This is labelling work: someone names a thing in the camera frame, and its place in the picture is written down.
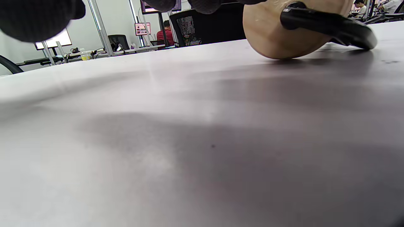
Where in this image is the person's right hand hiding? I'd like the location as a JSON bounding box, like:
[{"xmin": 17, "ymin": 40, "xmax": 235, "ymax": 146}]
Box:
[{"xmin": 0, "ymin": 0, "xmax": 269, "ymax": 43}]

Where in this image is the round wooden disc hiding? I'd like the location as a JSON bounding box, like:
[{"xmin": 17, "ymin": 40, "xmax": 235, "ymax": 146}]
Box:
[{"xmin": 243, "ymin": 0, "xmax": 354, "ymax": 60}]

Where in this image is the bright white board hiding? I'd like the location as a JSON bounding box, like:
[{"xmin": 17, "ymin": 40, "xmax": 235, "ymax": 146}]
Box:
[{"xmin": 34, "ymin": 28, "xmax": 73, "ymax": 50}]

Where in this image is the black curved tube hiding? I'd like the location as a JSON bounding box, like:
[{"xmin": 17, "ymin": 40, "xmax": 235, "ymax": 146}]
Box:
[{"xmin": 0, "ymin": 55, "xmax": 24, "ymax": 75}]

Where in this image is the small black office chair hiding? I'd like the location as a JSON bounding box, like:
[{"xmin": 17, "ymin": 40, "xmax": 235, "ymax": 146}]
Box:
[{"xmin": 108, "ymin": 34, "xmax": 130, "ymax": 53}]

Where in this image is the small pink display screen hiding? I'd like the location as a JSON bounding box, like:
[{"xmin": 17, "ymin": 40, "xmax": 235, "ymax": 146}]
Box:
[{"xmin": 135, "ymin": 23, "xmax": 152, "ymax": 36}]

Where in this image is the gray background desk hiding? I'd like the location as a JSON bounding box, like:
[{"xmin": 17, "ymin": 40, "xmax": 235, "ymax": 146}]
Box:
[{"xmin": 16, "ymin": 44, "xmax": 166, "ymax": 67}]

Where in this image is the black mesh office chair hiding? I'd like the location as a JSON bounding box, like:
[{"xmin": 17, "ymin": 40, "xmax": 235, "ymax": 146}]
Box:
[{"xmin": 169, "ymin": 3, "xmax": 247, "ymax": 48}]

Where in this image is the silver aluminium frame post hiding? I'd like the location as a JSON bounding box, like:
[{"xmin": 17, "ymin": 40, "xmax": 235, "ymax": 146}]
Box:
[
  {"xmin": 88, "ymin": 0, "xmax": 114, "ymax": 57},
  {"xmin": 128, "ymin": 0, "xmax": 146, "ymax": 48}
]

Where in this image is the wall monitor screen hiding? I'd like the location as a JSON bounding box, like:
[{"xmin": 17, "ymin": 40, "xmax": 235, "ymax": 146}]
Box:
[{"xmin": 140, "ymin": 0, "xmax": 182, "ymax": 15}]

